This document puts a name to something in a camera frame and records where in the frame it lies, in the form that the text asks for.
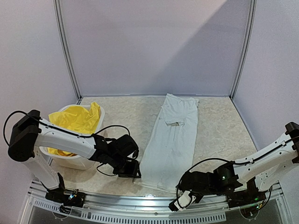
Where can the white plastic laundry basket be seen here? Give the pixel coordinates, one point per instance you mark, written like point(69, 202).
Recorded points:
point(67, 159)

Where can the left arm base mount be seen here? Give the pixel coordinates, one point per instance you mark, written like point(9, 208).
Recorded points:
point(66, 197)

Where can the white t-shirt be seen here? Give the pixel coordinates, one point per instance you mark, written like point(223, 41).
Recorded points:
point(170, 150)

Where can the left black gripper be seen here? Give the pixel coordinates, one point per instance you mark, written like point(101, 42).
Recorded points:
point(132, 172)

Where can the front aluminium rail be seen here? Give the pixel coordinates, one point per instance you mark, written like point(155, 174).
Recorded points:
point(109, 209)

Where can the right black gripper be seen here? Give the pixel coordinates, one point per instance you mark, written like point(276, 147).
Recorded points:
point(195, 186)

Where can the yellow garment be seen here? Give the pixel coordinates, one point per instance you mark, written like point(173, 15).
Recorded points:
point(77, 118)

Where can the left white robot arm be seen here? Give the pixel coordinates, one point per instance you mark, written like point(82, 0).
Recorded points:
point(32, 132)

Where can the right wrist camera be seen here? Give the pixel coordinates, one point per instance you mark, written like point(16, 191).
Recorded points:
point(175, 206)

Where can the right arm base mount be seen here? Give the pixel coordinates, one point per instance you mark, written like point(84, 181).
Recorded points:
point(249, 196)

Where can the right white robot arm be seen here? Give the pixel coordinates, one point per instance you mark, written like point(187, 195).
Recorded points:
point(245, 180)

